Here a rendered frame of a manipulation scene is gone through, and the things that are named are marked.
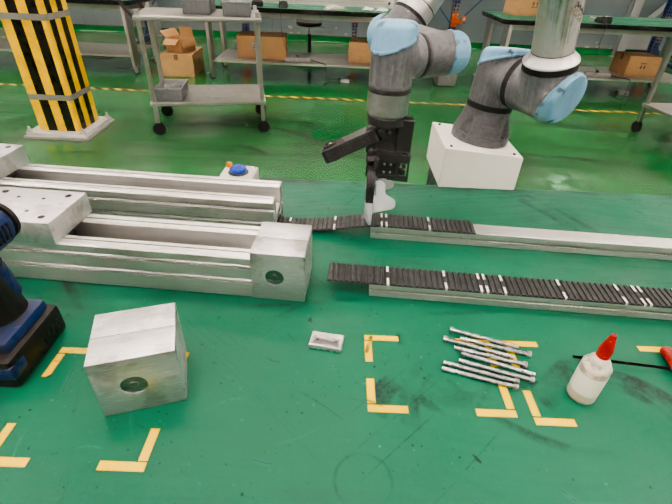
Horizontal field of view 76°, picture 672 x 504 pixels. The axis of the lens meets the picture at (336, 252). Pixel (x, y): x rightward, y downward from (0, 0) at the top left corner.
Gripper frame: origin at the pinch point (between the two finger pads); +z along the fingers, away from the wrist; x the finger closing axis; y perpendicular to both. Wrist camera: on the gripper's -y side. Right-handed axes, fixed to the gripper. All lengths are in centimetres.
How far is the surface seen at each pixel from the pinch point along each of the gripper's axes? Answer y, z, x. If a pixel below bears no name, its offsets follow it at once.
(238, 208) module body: -26.1, -0.4, -4.0
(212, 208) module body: -31.2, -0.6, -5.1
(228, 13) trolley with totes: -107, -5, 272
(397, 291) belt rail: 6.3, 4.6, -20.4
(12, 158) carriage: -76, -6, 1
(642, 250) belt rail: 57, 4, -2
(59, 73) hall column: -227, 36, 236
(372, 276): 1.6, 2.3, -19.6
